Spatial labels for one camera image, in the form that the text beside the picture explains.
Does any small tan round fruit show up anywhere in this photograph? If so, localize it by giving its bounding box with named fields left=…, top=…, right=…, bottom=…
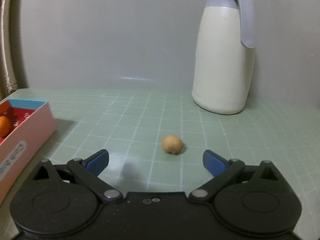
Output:
left=162, top=134, right=184, bottom=154

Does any green checked tablecloth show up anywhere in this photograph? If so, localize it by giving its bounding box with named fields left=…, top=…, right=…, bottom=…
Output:
left=1, top=88, right=319, bottom=239

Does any colourful cardboard box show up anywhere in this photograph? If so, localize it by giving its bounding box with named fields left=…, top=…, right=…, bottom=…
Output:
left=1, top=99, right=57, bottom=202

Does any large orange left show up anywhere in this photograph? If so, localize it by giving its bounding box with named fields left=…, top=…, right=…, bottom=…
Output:
left=0, top=116, right=11, bottom=137

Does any white thermos jug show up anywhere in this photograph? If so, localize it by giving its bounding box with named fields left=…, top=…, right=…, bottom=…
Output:
left=191, top=0, right=257, bottom=115

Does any beige satin curtain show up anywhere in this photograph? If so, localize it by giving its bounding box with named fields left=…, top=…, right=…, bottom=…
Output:
left=1, top=0, right=28, bottom=99

